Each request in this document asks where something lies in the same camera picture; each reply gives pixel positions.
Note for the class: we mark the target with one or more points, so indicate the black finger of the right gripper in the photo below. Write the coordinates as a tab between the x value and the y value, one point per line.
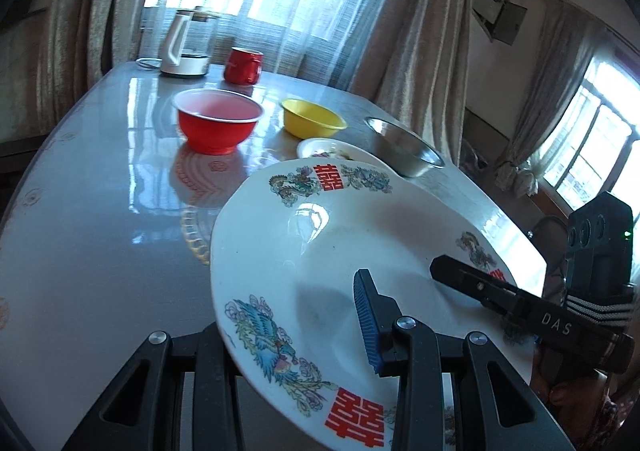
527	311

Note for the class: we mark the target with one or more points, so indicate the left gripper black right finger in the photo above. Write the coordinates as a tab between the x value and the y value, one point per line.
453	393

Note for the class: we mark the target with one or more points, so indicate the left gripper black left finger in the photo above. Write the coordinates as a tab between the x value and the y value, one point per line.
140	409

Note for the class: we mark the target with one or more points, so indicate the stainless steel bowl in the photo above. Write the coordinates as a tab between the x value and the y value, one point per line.
404	152

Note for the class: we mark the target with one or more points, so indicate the large white dragon phoenix plate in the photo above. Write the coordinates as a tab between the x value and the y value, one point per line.
286	247

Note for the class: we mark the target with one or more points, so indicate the small white floral plate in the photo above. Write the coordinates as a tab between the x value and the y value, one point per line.
336	149

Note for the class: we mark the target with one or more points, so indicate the yellow plastic bowl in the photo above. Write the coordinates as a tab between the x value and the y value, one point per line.
304	119

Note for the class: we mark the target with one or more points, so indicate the red plastic bowl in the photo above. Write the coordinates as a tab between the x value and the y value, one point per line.
215	121

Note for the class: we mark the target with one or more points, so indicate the person's right hand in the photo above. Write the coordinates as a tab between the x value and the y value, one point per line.
596	411

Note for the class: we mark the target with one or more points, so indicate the beige middle curtain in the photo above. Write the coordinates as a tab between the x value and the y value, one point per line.
414	65

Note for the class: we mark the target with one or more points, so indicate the beige right tied curtain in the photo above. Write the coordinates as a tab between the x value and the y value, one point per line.
569	39

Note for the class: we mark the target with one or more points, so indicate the red ceramic mug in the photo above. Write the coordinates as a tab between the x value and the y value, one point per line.
243	66

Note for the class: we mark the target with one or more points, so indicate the white glass electric kettle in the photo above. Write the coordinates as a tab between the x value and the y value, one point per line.
188	44

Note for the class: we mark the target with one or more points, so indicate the beige left curtain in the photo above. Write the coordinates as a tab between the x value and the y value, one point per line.
83	40

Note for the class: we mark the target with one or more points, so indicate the wall electrical box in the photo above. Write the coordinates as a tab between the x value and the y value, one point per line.
501	20

